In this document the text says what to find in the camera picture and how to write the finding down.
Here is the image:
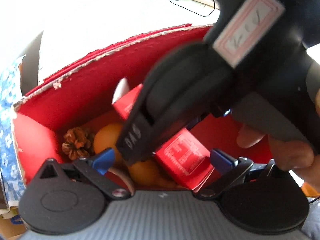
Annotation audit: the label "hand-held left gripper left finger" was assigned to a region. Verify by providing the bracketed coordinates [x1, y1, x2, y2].
[37, 147, 132, 202]

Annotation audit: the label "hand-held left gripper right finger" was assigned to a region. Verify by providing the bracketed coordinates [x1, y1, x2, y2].
[196, 149, 290, 202]

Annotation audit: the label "orange fruit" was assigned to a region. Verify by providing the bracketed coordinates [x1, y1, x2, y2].
[128, 159, 161, 187]
[93, 123, 125, 156]

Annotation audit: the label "white blue-printed tape roll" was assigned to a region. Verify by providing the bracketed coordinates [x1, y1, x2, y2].
[107, 167, 136, 196]

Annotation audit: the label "brown pine cone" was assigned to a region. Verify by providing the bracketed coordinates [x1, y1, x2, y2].
[61, 127, 95, 161]

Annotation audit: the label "small red packet box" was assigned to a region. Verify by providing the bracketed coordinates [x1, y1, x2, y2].
[153, 127, 216, 191]
[111, 78, 145, 121]

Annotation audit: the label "red cardboard box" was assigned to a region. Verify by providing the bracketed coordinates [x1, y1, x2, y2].
[11, 23, 280, 193]

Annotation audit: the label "person's right hand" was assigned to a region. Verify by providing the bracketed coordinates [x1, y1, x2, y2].
[236, 125, 315, 178]

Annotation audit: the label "blue floral towel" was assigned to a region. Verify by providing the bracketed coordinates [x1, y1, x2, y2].
[0, 55, 28, 204]

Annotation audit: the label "brown cardboard boxes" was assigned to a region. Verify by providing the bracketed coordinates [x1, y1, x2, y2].
[0, 200, 27, 240]

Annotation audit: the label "black adapter cable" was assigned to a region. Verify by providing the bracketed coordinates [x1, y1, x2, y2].
[170, 0, 217, 17]

